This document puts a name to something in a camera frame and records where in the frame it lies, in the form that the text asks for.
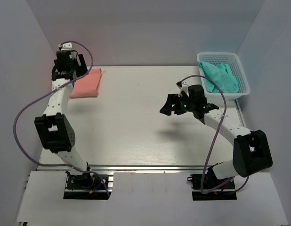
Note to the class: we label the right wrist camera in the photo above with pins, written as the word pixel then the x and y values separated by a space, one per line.
pixel 183 89

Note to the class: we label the white plastic basket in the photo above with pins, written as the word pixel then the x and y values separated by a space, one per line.
pixel 235 65

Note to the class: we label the teal t shirt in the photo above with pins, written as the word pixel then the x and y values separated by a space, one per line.
pixel 222 75

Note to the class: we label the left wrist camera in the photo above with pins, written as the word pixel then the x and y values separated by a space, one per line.
pixel 65 46

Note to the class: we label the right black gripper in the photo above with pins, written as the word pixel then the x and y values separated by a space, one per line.
pixel 167 108

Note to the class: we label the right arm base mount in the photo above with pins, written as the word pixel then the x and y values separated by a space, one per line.
pixel 223 193

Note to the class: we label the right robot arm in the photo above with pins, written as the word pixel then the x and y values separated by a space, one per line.
pixel 251 152

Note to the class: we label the pink t shirt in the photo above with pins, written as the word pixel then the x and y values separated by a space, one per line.
pixel 88 86

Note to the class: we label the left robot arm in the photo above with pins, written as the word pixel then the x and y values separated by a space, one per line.
pixel 54 130

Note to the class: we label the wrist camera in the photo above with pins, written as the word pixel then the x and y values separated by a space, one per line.
pixel 65 46
pixel 183 89

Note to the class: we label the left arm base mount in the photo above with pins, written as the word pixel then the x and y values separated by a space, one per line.
pixel 87 187

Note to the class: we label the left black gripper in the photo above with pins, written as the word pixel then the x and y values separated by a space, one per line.
pixel 84 67

